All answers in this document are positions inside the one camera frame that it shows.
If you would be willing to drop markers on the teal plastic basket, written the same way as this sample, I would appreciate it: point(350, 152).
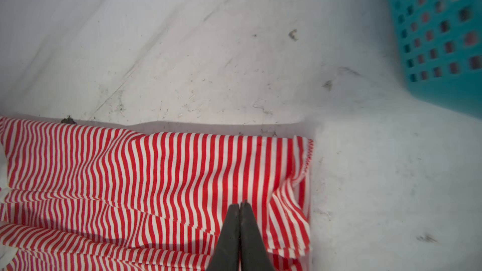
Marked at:
point(439, 45)

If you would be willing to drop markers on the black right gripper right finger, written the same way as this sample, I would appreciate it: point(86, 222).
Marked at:
point(253, 253)

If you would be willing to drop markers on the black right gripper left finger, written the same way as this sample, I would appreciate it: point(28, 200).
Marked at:
point(226, 254)

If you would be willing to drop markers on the red white striped tank top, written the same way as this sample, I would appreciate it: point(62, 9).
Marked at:
point(78, 197)

